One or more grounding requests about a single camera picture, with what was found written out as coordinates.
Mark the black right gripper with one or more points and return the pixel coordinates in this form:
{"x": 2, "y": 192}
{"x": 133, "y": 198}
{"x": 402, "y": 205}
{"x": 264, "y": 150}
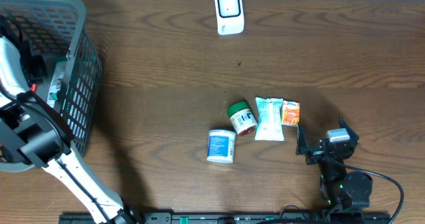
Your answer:
{"x": 315, "y": 152}

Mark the orange Kleenex tissue pack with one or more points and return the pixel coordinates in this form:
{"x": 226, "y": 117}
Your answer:
{"x": 290, "y": 113}

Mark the green white wipes pack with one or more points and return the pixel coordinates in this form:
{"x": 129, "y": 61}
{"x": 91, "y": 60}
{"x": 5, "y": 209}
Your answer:
{"x": 269, "y": 119}

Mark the green lid jar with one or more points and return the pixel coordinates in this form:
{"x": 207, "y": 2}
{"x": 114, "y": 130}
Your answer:
{"x": 242, "y": 118}

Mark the white round tub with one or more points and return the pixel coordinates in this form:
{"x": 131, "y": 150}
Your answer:
{"x": 221, "y": 144}

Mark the red snack package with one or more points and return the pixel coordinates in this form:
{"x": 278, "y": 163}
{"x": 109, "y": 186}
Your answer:
{"x": 33, "y": 88}

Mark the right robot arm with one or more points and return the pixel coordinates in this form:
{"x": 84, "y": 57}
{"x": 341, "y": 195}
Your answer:
{"x": 346, "y": 192}

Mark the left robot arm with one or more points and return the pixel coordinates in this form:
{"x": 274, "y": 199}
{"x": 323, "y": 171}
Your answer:
{"x": 45, "y": 122}

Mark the white barcode scanner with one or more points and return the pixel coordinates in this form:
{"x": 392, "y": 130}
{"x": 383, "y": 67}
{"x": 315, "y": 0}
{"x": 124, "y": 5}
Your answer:
{"x": 229, "y": 16}

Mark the grey plastic shopping basket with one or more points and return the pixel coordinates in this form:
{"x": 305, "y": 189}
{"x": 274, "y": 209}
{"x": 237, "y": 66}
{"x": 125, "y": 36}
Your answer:
{"x": 52, "y": 26}

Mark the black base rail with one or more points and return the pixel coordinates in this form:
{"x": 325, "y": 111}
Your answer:
{"x": 169, "y": 218}

